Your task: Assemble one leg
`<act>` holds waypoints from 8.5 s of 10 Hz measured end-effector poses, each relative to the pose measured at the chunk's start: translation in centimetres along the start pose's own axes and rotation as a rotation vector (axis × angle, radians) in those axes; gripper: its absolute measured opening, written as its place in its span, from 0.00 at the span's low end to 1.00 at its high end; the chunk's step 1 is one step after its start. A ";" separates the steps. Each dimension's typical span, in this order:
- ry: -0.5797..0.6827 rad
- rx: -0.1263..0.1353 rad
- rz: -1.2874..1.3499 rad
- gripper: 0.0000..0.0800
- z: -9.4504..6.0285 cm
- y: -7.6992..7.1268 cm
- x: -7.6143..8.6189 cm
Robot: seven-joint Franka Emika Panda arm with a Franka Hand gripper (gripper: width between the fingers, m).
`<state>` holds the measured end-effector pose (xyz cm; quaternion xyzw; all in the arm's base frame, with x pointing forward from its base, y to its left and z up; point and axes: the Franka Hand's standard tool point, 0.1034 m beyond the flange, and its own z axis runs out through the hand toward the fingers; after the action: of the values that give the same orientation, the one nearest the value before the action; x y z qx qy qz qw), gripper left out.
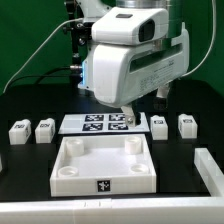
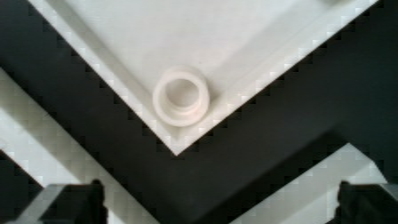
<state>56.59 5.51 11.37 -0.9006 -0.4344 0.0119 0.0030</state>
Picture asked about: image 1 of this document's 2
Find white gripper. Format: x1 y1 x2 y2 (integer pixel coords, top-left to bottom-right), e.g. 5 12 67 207
93 29 189 127

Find white square table top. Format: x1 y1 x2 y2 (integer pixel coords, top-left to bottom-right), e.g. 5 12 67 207
50 134 156 197

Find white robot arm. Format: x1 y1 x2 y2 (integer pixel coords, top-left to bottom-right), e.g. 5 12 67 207
78 0 189 127

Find white sheet with tags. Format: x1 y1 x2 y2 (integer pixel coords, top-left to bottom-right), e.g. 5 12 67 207
59 112 150 135

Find black cable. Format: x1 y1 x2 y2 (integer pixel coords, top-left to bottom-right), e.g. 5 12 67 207
6 66 83 88

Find white right wall fence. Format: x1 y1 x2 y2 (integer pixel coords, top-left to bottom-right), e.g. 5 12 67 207
194 148 224 198

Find white wall fence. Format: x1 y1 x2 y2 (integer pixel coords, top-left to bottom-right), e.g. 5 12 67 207
194 148 224 198
0 197 224 224

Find black camera stand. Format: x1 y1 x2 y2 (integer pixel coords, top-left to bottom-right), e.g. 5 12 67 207
63 0 88 73

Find white front wall fence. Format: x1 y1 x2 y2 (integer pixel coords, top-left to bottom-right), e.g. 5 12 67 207
0 197 224 224

